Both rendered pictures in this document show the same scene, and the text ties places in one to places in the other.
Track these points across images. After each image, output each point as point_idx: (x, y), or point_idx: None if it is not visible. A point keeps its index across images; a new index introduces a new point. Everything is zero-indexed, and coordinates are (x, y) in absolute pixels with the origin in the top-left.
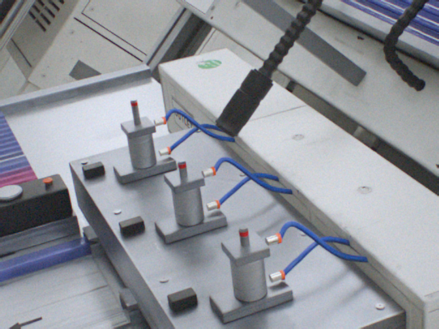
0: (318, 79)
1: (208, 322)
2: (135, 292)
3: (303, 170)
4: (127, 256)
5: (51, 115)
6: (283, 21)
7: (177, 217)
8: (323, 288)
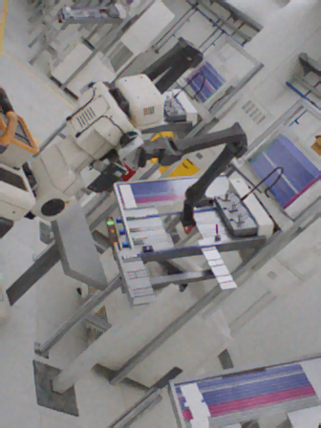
0: (255, 190)
1: (234, 223)
2: (224, 217)
3: (249, 205)
4: (224, 212)
5: None
6: (251, 183)
7: (231, 208)
8: (248, 222)
